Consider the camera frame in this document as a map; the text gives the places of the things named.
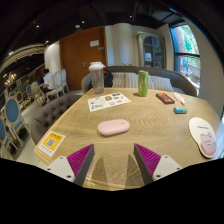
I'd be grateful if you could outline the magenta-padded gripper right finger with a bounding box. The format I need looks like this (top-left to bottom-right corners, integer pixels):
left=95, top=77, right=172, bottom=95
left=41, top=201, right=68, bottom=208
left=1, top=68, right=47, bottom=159
left=133, top=143, right=184, bottom=186

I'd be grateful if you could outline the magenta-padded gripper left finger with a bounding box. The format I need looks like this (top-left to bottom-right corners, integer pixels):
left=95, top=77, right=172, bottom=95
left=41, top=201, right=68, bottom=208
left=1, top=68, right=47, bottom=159
left=44, top=143, right=96, bottom=187

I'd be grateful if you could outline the pink computer mouse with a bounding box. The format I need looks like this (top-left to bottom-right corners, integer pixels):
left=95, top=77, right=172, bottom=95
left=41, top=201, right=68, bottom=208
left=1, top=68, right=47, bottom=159
left=96, top=118, right=131, bottom=137

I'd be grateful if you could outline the white mouse pad pink rest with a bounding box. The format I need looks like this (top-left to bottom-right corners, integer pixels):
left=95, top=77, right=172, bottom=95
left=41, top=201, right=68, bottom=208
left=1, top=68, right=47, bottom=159
left=188, top=116, right=218, bottom=159

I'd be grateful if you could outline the yellow and white code card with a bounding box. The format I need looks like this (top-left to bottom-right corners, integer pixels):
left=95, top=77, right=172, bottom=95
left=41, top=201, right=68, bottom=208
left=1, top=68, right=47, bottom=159
left=37, top=130, right=67, bottom=158

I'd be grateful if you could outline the grey tufted armchair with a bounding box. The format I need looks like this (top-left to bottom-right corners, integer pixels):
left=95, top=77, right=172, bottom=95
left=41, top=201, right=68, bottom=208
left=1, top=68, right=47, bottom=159
left=30, top=93, right=83, bottom=146

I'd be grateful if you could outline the small teal box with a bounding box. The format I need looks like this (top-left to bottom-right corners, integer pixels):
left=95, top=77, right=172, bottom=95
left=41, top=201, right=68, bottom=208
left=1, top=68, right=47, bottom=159
left=172, top=106, right=188, bottom=115

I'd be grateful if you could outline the black and orange flat box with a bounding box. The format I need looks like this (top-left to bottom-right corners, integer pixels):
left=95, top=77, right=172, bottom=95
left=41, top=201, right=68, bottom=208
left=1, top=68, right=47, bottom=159
left=155, top=92, right=176, bottom=105

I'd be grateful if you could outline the white tube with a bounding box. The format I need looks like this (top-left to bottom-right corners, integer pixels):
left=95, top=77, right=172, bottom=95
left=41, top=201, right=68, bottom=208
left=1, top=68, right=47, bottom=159
left=172, top=91, right=186, bottom=106

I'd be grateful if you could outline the blue round-back chairs group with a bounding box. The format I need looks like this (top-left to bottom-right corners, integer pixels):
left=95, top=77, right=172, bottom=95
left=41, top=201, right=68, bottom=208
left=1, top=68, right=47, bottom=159
left=0, top=83, right=34, bottom=158

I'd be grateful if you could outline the white sticker sheet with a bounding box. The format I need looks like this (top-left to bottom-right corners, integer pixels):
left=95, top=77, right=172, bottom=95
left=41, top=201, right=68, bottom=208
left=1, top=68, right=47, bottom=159
left=87, top=92, right=132, bottom=113

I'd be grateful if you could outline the striped cushion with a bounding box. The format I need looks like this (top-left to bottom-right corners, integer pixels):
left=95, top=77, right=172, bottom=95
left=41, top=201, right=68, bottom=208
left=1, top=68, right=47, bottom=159
left=148, top=75, right=175, bottom=93
left=124, top=72, right=140, bottom=89
left=111, top=72, right=127, bottom=89

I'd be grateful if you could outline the green drink can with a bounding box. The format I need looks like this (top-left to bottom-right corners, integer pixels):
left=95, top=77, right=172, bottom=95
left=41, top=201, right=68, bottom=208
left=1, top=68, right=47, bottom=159
left=137, top=70, right=150, bottom=98

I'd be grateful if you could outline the white dining chairs group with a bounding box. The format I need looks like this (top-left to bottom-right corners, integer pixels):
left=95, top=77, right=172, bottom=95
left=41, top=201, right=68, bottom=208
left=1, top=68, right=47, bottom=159
left=44, top=68, right=70, bottom=101

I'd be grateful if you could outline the grey curved sofa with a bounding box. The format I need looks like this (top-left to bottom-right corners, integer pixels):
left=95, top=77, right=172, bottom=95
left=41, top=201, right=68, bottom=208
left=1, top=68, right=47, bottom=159
left=81, top=65, right=198, bottom=98

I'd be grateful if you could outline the person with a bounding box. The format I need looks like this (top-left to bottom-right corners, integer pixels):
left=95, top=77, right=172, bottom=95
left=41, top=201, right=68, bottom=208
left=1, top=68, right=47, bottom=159
left=41, top=68, right=56, bottom=93

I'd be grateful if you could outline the clear shaker bottle white lid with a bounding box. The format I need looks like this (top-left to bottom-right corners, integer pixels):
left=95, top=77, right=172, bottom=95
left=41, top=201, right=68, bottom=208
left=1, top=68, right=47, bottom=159
left=88, top=61, right=107, bottom=95

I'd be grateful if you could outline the black bag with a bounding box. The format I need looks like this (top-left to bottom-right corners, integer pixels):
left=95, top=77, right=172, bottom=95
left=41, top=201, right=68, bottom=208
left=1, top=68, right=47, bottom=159
left=103, top=67, right=114, bottom=89

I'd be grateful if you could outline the hanging chandelier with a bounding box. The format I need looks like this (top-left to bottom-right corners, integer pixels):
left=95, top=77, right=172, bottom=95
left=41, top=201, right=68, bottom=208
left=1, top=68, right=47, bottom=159
left=3, top=72, right=18, bottom=87

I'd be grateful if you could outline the brown wooden door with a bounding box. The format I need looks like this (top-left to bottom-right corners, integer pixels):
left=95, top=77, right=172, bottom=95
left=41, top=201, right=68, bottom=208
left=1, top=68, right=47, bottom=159
left=59, top=26, right=108, bottom=92

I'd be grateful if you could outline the arched glass-door cabinet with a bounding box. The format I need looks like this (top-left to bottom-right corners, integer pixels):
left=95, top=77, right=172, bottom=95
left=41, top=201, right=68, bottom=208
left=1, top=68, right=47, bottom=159
left=136, top=31, right=167, bottom=70

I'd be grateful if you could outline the black-framed glass window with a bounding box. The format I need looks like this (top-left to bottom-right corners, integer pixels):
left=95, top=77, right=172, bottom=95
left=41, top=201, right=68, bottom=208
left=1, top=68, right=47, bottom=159
left=169, top=22, right=202, bottom=91

